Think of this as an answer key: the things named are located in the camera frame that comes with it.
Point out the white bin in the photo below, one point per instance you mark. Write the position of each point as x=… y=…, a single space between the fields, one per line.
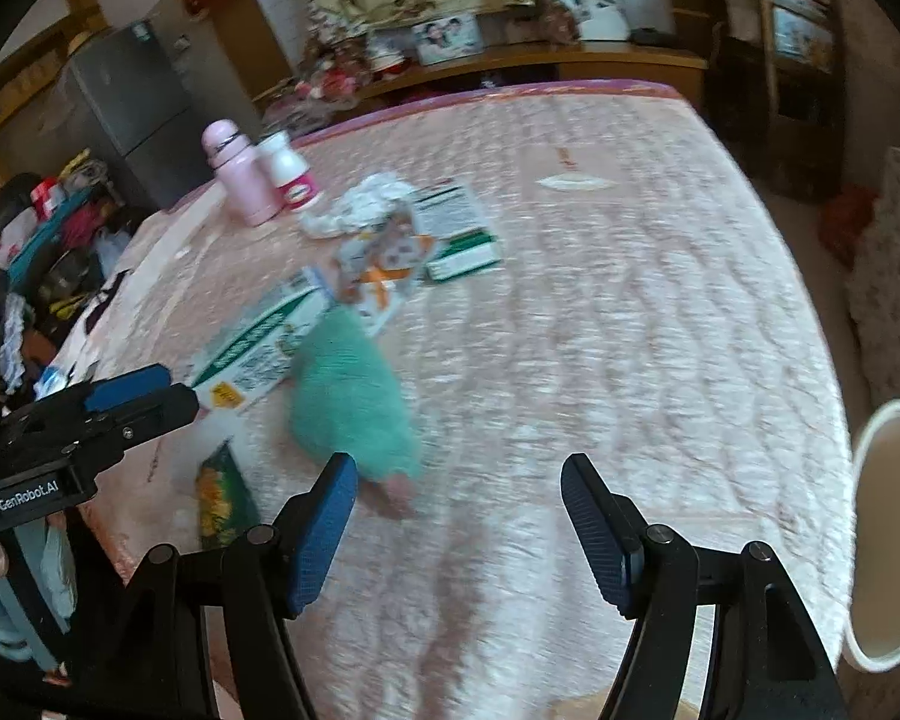
x=896 y=532

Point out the framed couple photo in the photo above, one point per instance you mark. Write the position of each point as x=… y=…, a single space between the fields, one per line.
x=450 y=37

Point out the floral pillow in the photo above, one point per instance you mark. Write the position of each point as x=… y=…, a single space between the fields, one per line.
x=889 y=277

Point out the long green white carton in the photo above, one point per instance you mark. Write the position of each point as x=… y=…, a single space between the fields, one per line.
x=262 y=352

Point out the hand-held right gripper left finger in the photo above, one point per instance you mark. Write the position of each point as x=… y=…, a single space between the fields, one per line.
x=322 y=532

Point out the white pill bottle pink label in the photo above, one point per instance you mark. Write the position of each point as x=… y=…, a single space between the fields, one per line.
x=296 y=176

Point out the white tissue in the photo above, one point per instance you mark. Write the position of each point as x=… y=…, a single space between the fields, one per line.
x=360 y=202

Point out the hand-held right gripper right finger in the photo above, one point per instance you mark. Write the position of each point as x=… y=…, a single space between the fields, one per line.
x=596 y=532

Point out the wooden headboard shelf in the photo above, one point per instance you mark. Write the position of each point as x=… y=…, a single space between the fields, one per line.
x=532 y=64

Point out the grey refrigerator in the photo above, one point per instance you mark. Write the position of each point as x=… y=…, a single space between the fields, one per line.
x=131 y=112

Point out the dark wooden rack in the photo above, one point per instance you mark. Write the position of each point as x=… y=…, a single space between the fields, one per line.
x=780 y=90

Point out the green snack packet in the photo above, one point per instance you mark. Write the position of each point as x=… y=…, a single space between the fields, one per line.
x=221 y=495

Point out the red bag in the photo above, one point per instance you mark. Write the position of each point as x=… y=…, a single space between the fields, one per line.
x=844 y=221

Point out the wedding photo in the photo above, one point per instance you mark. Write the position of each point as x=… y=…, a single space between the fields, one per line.
x=596 y=11

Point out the teal cloth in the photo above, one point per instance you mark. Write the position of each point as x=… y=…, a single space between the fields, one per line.
x=352 y=397

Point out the green white medicine box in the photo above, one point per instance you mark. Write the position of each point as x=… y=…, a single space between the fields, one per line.
x=457 y=225

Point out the crumpled orange white carton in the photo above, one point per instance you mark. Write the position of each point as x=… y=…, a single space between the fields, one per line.
x=379 y=270

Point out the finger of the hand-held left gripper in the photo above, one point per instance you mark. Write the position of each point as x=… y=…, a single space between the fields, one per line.
x=157 y=409
x=131 y=384

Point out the pink thermos bottle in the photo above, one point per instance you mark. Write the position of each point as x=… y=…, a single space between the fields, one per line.
x=236 y=176

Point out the floral cloth bundle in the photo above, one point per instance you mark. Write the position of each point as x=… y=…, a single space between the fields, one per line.
x=337 y=60

